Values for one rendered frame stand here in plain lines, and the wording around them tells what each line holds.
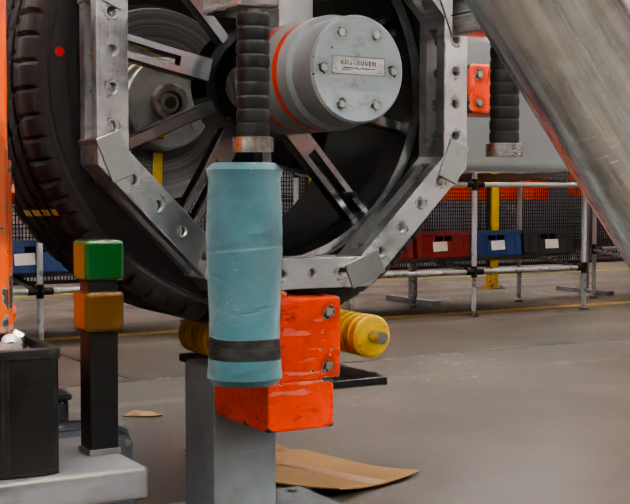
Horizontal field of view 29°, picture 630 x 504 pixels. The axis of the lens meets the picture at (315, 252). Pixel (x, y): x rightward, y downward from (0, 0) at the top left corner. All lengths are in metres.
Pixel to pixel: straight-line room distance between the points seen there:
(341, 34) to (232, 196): 0.23
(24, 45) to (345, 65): 0.39
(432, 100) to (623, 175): 0.89
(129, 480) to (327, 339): 0.50
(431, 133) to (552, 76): 0.90
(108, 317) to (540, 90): 0.53
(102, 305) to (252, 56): 0.31
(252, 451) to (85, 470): 0.61
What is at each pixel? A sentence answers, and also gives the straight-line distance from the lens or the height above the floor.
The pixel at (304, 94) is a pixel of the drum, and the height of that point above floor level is 0.82.
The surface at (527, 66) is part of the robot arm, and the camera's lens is 0.83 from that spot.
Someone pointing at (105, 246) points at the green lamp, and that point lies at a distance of 1.18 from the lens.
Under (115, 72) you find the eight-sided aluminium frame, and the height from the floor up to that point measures 0.85.
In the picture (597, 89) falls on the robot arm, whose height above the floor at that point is 0.78.
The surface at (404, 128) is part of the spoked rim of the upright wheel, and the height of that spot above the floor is 0.80.
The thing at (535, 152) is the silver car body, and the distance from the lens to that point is 2.34.
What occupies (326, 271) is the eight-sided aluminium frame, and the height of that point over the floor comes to 0.60.
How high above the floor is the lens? 0.71
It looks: 3 degrees down
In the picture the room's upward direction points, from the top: straight up
